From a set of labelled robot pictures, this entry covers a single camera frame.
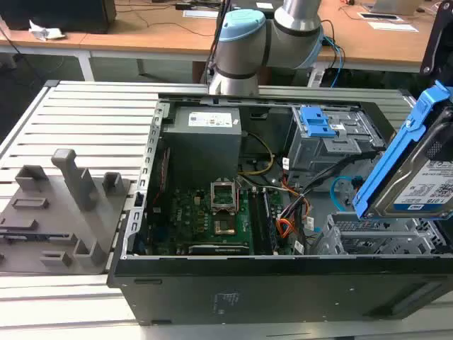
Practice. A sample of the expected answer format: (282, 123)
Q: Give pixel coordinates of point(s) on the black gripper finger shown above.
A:
(442, 129)

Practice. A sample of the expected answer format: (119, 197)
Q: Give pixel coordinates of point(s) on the hard disk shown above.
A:
(407, 177)

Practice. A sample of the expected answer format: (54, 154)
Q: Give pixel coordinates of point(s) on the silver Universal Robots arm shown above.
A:
(244, 46)

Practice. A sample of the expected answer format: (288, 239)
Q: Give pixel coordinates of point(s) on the grey perforated disk bay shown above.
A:
(371, 241)

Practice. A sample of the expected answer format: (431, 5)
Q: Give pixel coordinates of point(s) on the black RAM slot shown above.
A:
(255, 223)

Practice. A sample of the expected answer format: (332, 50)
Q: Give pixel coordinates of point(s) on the white paper sheet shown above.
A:
(200, 13)
(393, 26)

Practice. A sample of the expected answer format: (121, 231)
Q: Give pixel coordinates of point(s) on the grey laptop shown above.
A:
(393, 7)

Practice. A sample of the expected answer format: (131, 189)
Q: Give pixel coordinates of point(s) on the grey drive cage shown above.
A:
(318, 156)

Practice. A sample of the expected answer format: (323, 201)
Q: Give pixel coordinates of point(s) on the blue drive cage latch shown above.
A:
(315, 122)

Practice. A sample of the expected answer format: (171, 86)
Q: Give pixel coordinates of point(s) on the RAM stick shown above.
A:
(269, 223)

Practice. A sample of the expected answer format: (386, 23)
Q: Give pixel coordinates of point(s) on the CPU socket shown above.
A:
(225, 227)

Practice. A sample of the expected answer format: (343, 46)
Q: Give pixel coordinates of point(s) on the grey power supply unit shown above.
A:
(201, 148)

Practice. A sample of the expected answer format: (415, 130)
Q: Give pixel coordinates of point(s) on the black graphics card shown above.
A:
(219, 249)

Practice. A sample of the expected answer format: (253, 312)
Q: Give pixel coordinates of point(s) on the black open PC case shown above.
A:
(247, 294)

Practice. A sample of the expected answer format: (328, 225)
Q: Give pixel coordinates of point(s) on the green motherboard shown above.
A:
(198, 219)

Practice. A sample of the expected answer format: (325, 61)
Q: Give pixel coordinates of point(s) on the wooden desk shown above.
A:
(159, 35)

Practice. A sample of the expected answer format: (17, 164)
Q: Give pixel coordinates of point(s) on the black box on desk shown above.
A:
(60, 16)

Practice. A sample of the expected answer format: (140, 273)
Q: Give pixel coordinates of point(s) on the crumpled white paper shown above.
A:
(44, 32)

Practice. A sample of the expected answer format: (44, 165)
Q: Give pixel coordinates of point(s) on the grey parts rack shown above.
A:
(63, 226)

